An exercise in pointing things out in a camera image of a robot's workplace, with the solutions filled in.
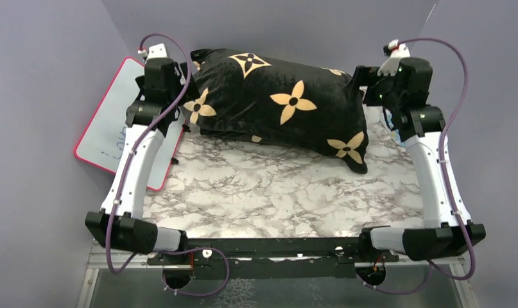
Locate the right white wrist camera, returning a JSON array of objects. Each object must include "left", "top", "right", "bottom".
[{"left": 377, "top": 39, "right": 411, "bottom": 76}]

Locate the pink framed whiteboard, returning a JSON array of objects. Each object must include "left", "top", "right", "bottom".
[{"left": 74, "top": 57, "right": 186, "bottom": 191}]

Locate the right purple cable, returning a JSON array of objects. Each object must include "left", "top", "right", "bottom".
[{"left": 355, "top": 37, "right": 476, "bottom": 295}]

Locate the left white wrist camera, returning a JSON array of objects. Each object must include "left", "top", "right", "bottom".
[{"left": 138, "top": 44, "right": 169, "bottom": 61}]

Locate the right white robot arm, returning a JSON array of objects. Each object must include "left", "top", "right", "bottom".
[{"left": 353, "top": 57, "right": 486, "bottom": 261}]

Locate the black floral pillowcase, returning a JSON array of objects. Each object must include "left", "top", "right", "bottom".
[{"left": 182, "top": 49, "right": 369, "bottom": 174}]

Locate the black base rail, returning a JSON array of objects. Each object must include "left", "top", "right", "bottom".
[{"left": 147, "top": 237, "right": 399, "bottom": 280}]

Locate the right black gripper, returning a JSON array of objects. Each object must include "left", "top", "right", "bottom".
[{"left": 342, "top": 65, "right": 404, "bottom": 112}]

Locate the aluminium frame rail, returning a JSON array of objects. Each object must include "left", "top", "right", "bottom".
[{"left": 76, "top": 241, "right": 192, "bottom": 307}]

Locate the blue packaged small item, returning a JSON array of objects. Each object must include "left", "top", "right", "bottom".
[{"left": 382, "top": 107, "right": 406, "bottom": 148}]

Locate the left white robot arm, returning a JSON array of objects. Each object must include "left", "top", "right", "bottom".
[{"left": 85, "top": 58, "right": 188, "bottom": 264}]

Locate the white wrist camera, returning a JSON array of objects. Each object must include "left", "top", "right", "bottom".
[
  {"left": 138, "top": 44, "right": 169, "bottom": 61},
  {"left": 377, "top": 39, "right": 411, "bottom": 76}
]

